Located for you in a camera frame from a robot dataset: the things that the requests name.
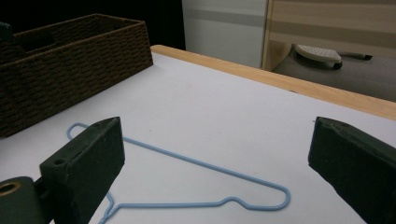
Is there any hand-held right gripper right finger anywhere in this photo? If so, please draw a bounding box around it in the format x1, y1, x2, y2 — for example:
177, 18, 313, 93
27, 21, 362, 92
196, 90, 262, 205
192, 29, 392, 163
307, 116, 396, 224

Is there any white foot pedal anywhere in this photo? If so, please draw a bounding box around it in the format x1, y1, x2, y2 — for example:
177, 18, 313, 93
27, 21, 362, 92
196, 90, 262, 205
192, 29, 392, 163
294, 43, 344, 70

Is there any light blue wire hanger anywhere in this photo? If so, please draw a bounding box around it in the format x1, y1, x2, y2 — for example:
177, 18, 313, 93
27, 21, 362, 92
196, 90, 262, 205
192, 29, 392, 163
65, 122, 291, 224

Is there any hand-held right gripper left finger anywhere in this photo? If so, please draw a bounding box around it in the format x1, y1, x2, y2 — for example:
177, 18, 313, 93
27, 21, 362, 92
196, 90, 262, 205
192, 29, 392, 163
39, 116, 126, 224

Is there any dark brown woven basket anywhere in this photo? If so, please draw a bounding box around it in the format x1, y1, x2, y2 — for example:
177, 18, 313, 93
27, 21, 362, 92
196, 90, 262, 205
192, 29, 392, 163
0, 13, 154, 139

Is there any light wooden cabinet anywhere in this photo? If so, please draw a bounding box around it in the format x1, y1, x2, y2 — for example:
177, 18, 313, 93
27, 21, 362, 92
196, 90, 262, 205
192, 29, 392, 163
261, 0, 396, 72

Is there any white panel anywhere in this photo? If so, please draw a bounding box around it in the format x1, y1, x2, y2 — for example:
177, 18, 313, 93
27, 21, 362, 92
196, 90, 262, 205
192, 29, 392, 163
181, 0, 269, 69

